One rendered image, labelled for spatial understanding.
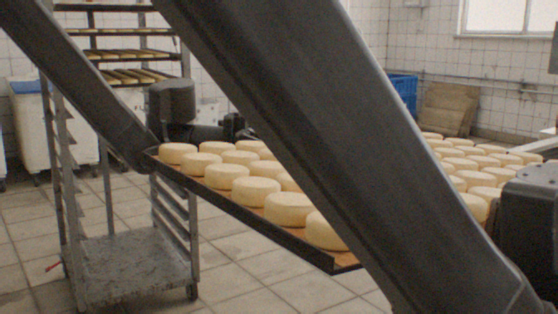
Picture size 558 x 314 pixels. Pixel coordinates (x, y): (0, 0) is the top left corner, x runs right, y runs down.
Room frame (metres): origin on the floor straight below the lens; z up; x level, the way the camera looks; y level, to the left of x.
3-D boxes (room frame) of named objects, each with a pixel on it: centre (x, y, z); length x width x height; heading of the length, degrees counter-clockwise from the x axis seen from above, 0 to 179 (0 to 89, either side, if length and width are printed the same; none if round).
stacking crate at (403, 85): (5.65, -1.24, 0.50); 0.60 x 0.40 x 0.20; 126
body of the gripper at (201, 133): (0.80, 0.10, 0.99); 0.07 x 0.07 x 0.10; 80
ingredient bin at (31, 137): (3.88, 1.73, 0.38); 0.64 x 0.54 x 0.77; 33
